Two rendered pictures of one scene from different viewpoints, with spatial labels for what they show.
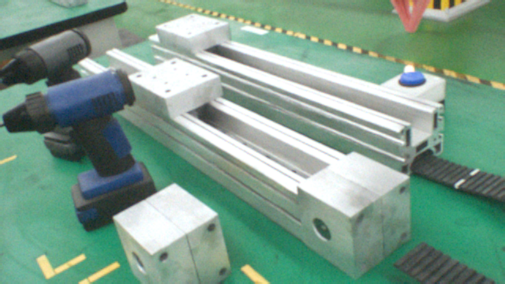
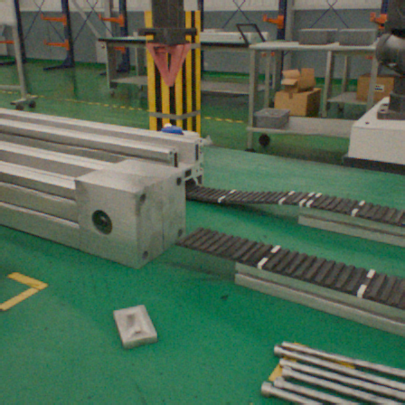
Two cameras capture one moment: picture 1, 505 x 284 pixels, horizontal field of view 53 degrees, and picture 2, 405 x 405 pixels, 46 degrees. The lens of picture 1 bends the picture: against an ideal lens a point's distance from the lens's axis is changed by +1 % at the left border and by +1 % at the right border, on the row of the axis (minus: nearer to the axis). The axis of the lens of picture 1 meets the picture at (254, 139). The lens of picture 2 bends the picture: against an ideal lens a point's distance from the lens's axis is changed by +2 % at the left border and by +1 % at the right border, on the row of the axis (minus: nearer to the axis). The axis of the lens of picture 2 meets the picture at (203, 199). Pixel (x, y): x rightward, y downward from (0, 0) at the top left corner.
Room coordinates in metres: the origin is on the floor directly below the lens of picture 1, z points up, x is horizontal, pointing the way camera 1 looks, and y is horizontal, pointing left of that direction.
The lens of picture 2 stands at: (-0.03, 0.06, 1.05)
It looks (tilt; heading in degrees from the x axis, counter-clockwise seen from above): 21 degrees down; 333
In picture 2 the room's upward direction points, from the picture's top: straight up
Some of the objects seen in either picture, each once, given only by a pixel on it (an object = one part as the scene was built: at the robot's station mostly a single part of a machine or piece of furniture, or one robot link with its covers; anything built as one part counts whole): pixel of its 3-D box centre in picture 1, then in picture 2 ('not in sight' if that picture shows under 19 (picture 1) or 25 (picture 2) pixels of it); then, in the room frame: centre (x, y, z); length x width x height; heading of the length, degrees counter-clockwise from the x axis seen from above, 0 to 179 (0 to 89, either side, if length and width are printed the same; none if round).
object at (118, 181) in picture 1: (79, 155); not in sight; (0.66, 0.26, 0.89); 0.20 x 0.08 x 0.22; 109
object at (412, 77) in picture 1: (412, 80); (172, 132); (0.81, -0.29, 0.84); 0.04 x 0.04 x 0.02
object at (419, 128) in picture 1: (259, 80); (20, 138); (0.97, -0.03, 0.82); 0.80 x 0.10 x 0.09; 32
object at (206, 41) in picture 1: (193, 38); not in sight; (1.19, 0.10, 0.87); 0.16 x 0.11 x 0.07; 32
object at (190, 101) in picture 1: (175, 92); not in sight; (0.87, 0.13, 0.87); 0.16 x 0.11 x 0.07; 32
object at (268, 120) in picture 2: not in sight; (306, 93); (2.95, -2.34, 0.50); 1.03 x 0.55 x 1.01; 43
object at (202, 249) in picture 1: (181, 240); not in sight; (0.50, 0.11, 0.83); 0.11 x 0.10 x 0.10; 124
